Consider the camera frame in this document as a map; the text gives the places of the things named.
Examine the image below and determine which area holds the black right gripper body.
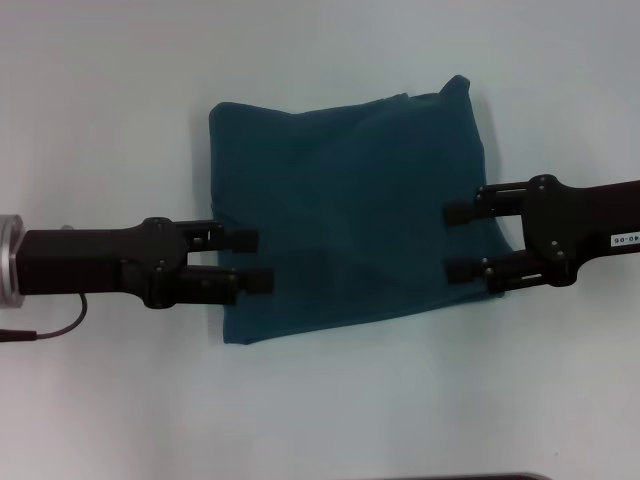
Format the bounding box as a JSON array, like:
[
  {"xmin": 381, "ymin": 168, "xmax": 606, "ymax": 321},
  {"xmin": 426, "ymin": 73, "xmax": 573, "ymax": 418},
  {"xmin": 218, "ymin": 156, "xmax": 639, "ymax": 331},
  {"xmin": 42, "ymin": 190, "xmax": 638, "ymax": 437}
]
[{"xmin": 517, "ymin": 173, "xmax": 640, "ymax": 288}]

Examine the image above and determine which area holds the teal FREE print T-shirt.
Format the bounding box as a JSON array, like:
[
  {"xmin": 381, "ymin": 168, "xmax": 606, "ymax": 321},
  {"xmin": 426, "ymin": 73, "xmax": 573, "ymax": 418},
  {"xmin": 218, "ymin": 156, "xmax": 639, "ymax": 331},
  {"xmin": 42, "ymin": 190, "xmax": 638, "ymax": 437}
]
[{"xmin": 207, "ymin": 74, "xmax": 517, "ymax": 346}]

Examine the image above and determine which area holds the grey left arm cable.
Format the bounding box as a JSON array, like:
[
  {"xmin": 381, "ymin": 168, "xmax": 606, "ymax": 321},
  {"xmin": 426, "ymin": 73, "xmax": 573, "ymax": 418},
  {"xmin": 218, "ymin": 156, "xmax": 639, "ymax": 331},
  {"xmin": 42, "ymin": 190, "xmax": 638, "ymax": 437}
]
[{"xmin": 0, "ymin": 293, "xmax": 90, "ymax": 344}]

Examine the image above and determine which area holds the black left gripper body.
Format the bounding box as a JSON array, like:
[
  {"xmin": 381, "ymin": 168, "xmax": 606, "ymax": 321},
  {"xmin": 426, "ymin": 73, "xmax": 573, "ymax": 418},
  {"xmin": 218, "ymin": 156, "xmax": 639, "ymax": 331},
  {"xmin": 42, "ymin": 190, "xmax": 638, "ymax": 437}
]
[{"xmin": 17, "ymin": 216, "xmax": 190, "ymax": 310}]

